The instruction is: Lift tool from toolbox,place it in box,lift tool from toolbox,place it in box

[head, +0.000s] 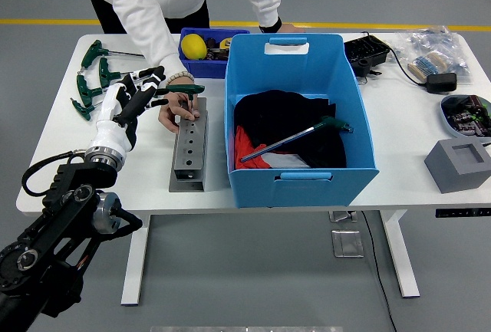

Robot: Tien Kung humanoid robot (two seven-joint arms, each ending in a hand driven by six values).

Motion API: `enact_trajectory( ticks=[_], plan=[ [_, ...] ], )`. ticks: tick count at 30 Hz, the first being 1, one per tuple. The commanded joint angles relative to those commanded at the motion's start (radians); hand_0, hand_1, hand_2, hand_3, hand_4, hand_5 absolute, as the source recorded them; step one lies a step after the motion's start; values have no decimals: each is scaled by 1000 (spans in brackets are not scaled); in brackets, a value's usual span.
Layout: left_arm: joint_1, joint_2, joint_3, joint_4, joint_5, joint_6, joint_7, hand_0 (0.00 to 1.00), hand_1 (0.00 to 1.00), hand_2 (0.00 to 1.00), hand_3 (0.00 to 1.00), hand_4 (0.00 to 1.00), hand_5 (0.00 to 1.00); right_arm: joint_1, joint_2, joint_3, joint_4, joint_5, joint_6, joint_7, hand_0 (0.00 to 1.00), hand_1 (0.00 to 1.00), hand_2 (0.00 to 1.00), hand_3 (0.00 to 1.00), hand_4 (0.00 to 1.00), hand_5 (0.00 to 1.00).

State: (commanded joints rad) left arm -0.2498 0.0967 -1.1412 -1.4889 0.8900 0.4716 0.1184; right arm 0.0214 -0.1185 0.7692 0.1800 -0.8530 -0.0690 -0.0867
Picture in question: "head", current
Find black adapter cord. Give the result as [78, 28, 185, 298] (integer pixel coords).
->
[360, 31, 429, 87]

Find yellow lemon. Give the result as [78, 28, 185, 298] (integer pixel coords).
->
[180, 33, 208, 61]

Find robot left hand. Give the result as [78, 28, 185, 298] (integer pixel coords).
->
[90, 65, 170, 156]

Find beige bead bracelet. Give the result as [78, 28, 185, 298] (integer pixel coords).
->
[165, 71, 196, 86]

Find white table leg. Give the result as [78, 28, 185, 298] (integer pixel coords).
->
[120, 215, 151, 307]
[379, 209, 421, 298]

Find black plastic tray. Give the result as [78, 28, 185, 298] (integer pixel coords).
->
[344, 35, 391, 78]

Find grey block with square recess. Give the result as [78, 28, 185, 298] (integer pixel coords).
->
[423, 138, 491, 194]

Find red cloth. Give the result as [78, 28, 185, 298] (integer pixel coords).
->
[234, 124, 275, 170]

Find large metal floor plate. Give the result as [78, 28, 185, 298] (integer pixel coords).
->
[331, 229, 364, 258]

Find small dark blue bin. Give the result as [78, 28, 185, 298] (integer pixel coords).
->
[178, 27, 251, 80]

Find black floor cable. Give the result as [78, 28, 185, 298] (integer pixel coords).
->
[360, 211, 398, 332]

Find clear plastic component bags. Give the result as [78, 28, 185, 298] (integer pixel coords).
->
[389, 25, 473, 86]

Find black table control panel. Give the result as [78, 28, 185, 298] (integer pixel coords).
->
[435, 207, 491, 219]

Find black power adapter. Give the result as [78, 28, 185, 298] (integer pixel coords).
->
[425, 73, 458, 94]

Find large green T-handle hex wrench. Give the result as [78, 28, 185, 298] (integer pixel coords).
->
[239, 115, 354, 163]

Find small metal floor plate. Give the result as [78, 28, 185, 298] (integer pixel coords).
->
[328, 211, 358, 222]

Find light blue plate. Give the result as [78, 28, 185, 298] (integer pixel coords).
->
[439, 94, 491, 140]

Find person's left hand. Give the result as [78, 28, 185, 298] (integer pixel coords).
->
[276, 23, 306, 35]

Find white grey cloth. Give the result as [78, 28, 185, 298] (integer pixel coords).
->
[264, 151, 311, 169]

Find black wrist watch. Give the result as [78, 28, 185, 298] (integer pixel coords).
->
[259, 16, 283, 34]

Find black cloth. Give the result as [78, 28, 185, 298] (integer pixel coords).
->
[233, 89, 348, 170]

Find large light blue box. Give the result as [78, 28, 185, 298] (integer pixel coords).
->
[224, 32, 381, 209]

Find person's right hand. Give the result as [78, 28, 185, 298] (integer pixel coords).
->
[157, 78, 201, 133]

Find pile of electronic parts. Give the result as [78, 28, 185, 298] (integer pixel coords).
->
[441, 94, 491, 136]

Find medium green T-handle hex wrench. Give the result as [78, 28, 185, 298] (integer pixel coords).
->
[155, 84, 206, 121]

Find long green T-handle hex wrench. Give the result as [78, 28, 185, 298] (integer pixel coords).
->
[79, 39, 145, 72]

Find beige resistor strip bundle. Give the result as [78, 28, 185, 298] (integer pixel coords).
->
[407, 51, 449, 83]

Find grey metal wrench rack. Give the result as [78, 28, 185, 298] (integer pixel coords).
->
[168, 97, 210, 193]

